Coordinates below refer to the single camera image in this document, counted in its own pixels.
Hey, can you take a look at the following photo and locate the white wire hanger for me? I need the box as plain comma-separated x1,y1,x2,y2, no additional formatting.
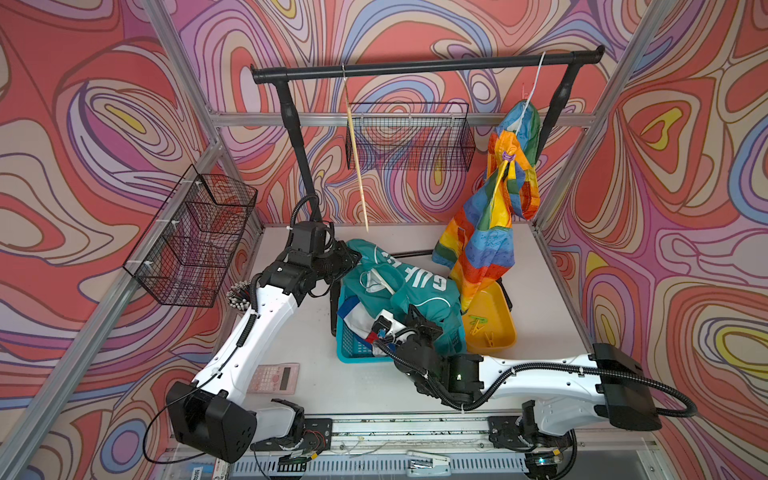
515,51,547,130

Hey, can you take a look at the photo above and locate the black clothes rack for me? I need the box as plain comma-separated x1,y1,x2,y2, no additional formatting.
250,45,605,221

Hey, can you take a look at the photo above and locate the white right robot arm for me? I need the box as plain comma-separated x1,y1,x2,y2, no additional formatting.
372,307,698,437

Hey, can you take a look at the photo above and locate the teal plastic basket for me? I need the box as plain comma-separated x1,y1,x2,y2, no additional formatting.
332,287,391,364

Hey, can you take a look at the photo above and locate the blue white red jacket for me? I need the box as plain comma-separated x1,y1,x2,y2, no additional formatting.
337,296,376,345

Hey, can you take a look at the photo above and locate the small black wire basket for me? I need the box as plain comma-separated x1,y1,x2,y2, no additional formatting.
345,100,475,172

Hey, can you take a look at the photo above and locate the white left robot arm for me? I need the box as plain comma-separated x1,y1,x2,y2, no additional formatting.
165,219,361,463

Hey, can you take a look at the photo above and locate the pink calculator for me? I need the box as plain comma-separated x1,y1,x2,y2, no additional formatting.
247,363,300,395

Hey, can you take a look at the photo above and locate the wooden hanger gold hook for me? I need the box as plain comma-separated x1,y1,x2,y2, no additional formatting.
341,63,370,232

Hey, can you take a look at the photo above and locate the cup of pencils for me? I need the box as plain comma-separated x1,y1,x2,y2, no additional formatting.
226,281,252,312

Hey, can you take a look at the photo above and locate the multicolour patchwork jacket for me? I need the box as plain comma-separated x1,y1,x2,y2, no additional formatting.
432,101,541,311

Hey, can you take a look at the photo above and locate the yellow plastic tray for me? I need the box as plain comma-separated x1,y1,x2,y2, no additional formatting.
462,282,517,355

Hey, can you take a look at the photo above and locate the teal green jacket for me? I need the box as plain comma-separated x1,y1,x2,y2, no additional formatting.
341,239,467,356

